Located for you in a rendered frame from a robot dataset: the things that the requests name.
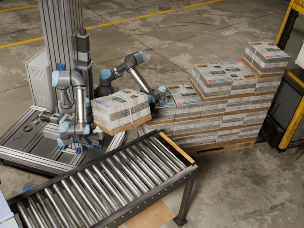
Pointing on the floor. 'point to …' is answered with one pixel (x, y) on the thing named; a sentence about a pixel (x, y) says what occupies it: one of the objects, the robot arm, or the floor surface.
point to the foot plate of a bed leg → (181, 222)
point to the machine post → (8, 221)
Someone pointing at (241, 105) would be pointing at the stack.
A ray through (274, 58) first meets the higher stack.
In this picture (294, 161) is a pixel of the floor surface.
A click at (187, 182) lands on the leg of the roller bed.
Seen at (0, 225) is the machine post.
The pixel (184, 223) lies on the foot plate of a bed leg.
